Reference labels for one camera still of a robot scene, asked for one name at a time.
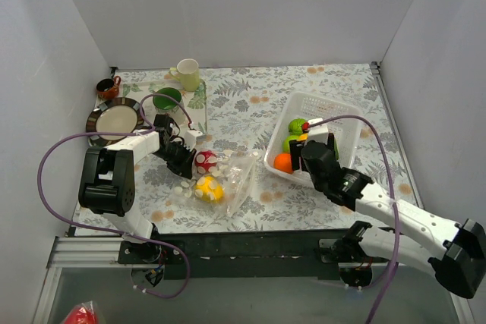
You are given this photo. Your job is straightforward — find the green fake apple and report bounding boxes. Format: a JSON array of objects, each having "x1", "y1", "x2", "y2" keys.
[{"x1": 282, "y1": 134, "x2": 301, "y2": 153}]

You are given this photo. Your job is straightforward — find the fake lemon yellow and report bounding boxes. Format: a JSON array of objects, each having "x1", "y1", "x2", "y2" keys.
[{"x1": 297, "y1": 133, "x2": 308, "y2": 141}]

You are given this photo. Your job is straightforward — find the green fake bell pepper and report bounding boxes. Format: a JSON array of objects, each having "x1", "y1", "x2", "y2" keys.
[{"x1": 288, "y1": 118, "x2": 308, "y2": 136}]

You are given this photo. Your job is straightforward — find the fake orange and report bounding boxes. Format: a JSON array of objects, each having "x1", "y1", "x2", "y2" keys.
[{"x1": 273, "y1": 153, "x2": 294, "y2": 175}]

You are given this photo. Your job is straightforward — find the yellow fake bell pepper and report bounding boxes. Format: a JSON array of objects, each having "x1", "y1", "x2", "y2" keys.
[{"x1": 194, "y1": 175, "x2": 224, "y2": 203}]

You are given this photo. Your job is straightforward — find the clear zip top bag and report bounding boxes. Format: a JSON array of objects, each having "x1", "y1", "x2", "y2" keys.
[{"x1": 169, "y1": 149, "x2": 260, "y2": 217}]

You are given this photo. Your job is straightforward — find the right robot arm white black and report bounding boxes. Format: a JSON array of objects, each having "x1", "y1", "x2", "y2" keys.
[{"x1": 290, "y1": 137, "x2": 485, "y2": 299}]

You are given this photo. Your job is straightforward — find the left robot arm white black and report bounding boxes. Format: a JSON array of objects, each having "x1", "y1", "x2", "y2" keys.
[{"x1": 78, "y1": 115, "x2": 203, "y2": 263}]

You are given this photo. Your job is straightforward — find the red fake apple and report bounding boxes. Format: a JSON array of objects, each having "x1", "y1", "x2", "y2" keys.
[{"x1": 194, "y1": 150, "x2": 218, "y2": 174}]

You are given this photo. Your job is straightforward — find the red object in bag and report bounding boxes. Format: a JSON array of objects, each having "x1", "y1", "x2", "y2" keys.
[{"x1": 62, "y1": 302, "x2": 100, "y2": 324}]

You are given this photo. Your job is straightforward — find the white plastic basket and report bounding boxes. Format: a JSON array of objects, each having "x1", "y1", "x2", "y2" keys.
[{"x1": 264, "y1": 91, "x2": 363, "y2": 187}]

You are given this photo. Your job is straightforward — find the green interior floral mug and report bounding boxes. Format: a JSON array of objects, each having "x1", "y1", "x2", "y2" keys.
[{"x1": 153, "y1": 87, "x2": 183, "y2": 115}]

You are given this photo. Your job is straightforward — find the leaf pattern serving tray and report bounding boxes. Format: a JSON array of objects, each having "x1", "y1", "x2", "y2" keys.
[{"x1": 90, "y1": 80, "x2": 207, "y2": 146}]

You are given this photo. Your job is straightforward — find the floral table mat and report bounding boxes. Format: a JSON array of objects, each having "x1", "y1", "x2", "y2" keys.
[{"x1": 135, "y1": 64, "x2": 417, "y2": 233}]

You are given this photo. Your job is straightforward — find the striped rim plate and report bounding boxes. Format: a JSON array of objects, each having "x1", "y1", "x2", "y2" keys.
[{"x1": 86, "y1": 97, "x2": 144, "y2": 134}]

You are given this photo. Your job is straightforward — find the cream ceramic mug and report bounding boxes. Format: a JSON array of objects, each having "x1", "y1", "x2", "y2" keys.
[{"x1": 169, "y1": 58, "x2": 200, "y2": 92}]

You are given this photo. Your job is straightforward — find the small brown red cup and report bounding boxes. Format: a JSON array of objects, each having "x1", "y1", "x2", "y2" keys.
[{"x1": 96, "y1": 76, "x2": 121, "y2": 100}]

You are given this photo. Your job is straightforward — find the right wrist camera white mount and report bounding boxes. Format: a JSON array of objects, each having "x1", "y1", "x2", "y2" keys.
[{"x1": 303, "y1": 118, "x2": 330, "y2": 144}]

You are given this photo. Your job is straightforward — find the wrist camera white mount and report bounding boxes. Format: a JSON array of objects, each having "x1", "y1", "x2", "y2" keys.
[
  {"x1": 182, "y1": 123, "x2": 205, "y2": 150},
  {"x1": 303, "y1": 118, "x2": 330, "y2": 144}
]

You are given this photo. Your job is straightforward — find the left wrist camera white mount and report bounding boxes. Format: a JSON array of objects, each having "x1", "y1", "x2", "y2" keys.
[{"x1": 182, "y1": 123, "x2": 205, "y2": 150}]

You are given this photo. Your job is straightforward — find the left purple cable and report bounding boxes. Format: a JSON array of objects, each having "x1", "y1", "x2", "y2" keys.
[{"x1": 36, "y1": 93, "x2": 191, "y2": 299}]

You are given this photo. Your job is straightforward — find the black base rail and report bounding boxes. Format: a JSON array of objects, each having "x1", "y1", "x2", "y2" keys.
[{"x1": 118, "y1": 229, "x2": 382, "y2": 280}]

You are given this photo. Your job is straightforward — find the aluminium frame rail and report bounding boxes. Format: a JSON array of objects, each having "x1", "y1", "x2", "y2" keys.
[{"x1": 34, "y1": 237, "x2": 474, "y2": 323}]

